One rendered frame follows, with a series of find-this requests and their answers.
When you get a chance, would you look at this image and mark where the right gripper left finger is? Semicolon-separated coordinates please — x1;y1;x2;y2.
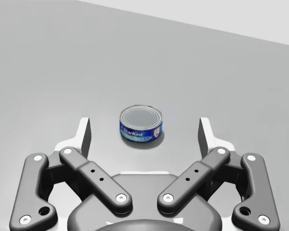
9;117;132;230

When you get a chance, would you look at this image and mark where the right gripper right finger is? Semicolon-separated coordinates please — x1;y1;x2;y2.
157;117;281;230

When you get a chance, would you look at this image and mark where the blue flat can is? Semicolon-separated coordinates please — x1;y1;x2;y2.
118;104;164;143

